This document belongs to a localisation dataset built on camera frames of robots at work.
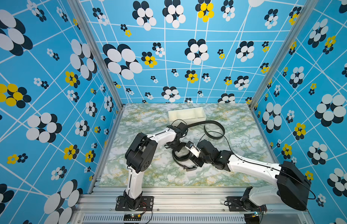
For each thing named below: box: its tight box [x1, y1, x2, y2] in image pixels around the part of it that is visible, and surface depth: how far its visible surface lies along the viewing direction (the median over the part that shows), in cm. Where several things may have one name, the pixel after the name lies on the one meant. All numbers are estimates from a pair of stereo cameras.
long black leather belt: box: [171, 150, 197, 172], surface depth 88 cm
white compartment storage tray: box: [167, 106, 207, 125], surface depth 117 cm
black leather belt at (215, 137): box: [186, 120, 226, 140], surface depth 107 cm
